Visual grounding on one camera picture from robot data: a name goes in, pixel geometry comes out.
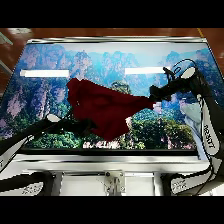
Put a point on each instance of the dark red garment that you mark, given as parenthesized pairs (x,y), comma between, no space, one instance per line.
(106,110)

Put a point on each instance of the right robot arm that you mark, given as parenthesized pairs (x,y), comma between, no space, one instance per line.
(208,126)

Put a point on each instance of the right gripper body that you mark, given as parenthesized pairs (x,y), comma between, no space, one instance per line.
(158,92)

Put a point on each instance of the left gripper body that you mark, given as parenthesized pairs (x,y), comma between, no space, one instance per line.
(87,126)

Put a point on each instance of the silver frame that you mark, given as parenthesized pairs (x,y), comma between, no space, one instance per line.
(113,166)

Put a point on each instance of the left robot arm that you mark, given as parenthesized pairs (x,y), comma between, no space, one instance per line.
(20,141)

